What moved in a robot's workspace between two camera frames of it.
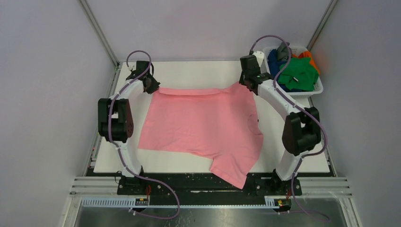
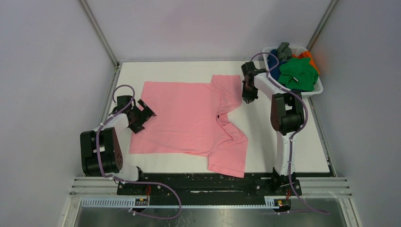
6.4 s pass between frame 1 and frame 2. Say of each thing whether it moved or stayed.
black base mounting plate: stayed
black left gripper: moved
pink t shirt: moved
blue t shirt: stayed
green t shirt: stayed
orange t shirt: stayed
